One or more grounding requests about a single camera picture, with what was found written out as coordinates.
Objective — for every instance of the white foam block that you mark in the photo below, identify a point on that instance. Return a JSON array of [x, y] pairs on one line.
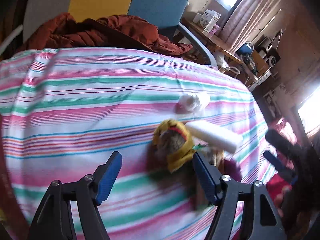
[[217, 136]]

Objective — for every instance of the rice cracker snack pack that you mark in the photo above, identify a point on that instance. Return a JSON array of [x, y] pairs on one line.
[[213, 155]]

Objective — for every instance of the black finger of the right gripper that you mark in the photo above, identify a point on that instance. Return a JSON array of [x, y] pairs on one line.
[[303, 157]]

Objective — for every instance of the red blanket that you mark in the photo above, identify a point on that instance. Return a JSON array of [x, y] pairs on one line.
[[276, 184]]

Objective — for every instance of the person right hand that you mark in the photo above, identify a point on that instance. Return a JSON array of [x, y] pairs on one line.
[[284, 201]]

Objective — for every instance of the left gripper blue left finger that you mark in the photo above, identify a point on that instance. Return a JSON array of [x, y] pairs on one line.
[[53, 217]]

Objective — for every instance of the wooden side desk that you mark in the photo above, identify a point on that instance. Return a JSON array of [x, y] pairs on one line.
[[215, 43]]

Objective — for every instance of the blue kettle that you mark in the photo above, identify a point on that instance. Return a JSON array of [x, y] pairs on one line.
[[246, 49]]

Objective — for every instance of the yellow knitted sock ball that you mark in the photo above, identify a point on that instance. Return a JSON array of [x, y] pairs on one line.
[[174, 143]]

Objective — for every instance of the white carton box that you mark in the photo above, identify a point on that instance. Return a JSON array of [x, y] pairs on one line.
[[208, 19]]

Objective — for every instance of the striped pink green bedsheet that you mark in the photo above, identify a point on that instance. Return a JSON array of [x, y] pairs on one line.
[[65, 111]]

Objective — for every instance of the pink patterned curtain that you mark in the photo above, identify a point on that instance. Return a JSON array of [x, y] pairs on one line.
[[248, 18]]

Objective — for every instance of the white plastic bag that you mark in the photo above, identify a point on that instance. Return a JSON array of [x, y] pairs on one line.
[[194, 102]]

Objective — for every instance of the rust red jacket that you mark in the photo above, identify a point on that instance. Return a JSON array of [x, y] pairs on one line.
[[120, 31]]

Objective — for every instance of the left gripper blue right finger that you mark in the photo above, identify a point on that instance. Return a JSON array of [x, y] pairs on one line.
[[260, 218]]

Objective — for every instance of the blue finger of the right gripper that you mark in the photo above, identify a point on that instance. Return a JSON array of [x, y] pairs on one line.
[[287, 174]]

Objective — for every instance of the grey yellow blue chair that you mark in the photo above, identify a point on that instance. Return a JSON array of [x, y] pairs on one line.
[[166, 15]]

